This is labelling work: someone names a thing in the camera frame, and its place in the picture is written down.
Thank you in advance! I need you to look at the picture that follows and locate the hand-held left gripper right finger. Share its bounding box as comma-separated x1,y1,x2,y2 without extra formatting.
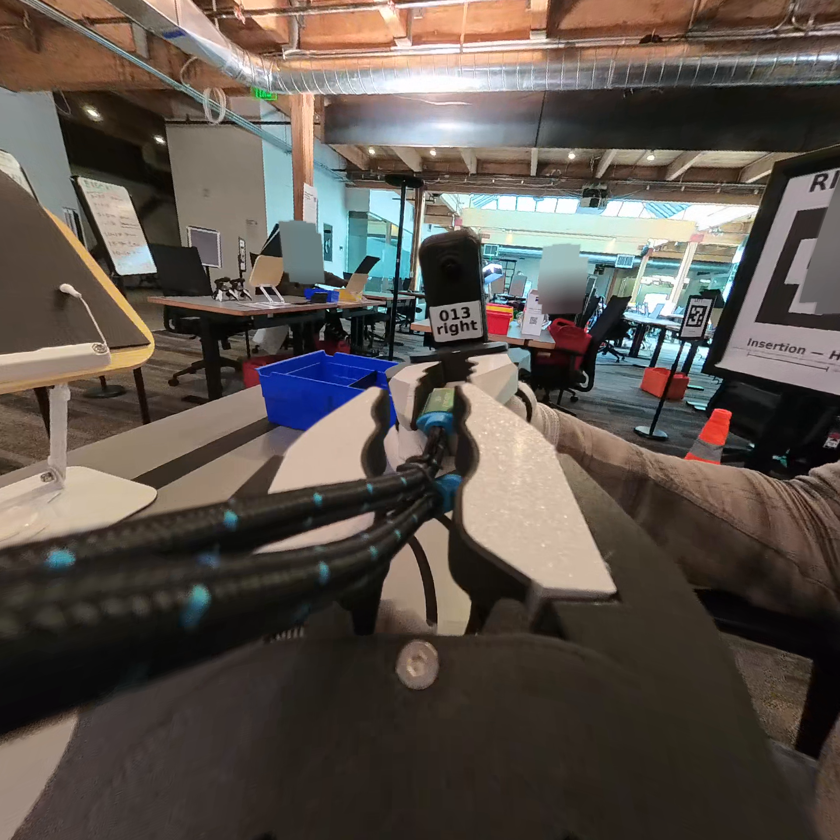
451,384,619,618

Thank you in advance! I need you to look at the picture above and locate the black monitor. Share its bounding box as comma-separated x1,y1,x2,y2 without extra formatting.
150,244,214,298

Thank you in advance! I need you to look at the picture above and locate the white tablet stand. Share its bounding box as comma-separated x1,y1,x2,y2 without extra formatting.
0,172,158,542

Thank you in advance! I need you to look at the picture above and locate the whiteboard with green writing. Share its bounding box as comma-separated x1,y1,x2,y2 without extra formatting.
0,150,37,198

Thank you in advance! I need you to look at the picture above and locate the black-framed printed sign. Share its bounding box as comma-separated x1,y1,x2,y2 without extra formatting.
702,144,840,395

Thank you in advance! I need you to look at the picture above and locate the black office chair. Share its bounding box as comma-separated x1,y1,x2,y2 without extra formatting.
530,295,632,408
696,587,840,756

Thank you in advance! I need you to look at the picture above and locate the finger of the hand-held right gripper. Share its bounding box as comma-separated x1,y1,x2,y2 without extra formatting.
387,360,437,434
469,357,526,408

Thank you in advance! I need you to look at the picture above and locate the blue-flecked black braided cable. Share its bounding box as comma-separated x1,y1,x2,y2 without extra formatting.
0,386,460,736

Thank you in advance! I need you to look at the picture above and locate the wooden column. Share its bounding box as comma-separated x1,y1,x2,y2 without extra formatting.
290,94,317,224

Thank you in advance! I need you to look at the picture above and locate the orange traffic cone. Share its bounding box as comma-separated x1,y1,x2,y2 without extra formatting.
684,408,733,464

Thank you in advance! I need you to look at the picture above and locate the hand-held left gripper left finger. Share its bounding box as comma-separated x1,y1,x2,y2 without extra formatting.
268,386,398,500

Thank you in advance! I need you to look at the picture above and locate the person's right forearm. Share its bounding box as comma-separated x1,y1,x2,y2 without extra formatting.
554,410,840,631

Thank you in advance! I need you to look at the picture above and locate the small tag sign stand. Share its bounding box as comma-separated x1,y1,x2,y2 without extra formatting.
634,295,716,442

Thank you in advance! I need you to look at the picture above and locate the grey framed sign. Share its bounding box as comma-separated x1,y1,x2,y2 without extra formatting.
187,226,222,269

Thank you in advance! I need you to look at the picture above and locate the orange fabric bin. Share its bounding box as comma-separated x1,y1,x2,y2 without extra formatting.
641,366,690,400

